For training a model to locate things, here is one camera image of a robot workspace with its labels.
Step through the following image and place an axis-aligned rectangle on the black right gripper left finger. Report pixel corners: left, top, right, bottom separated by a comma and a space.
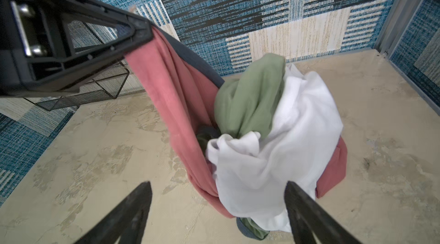
76, 182, 152, 244

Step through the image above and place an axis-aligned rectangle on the black wire shelf rack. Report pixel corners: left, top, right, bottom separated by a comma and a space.
25, 20, 131, 112

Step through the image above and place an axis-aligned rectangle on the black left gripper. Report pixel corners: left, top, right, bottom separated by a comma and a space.
1, 0, 153, 97

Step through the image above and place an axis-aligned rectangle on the white cloth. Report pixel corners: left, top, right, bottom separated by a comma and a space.
206, 64, 343, 232

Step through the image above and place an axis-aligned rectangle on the red shirt with grey collar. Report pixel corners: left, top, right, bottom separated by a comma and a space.
124, 26, 348, 219

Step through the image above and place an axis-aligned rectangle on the green shirt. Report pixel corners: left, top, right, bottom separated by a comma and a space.
198, 53, 286, 240

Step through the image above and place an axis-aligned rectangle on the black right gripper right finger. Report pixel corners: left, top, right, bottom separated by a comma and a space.
284, 181, 359, 244

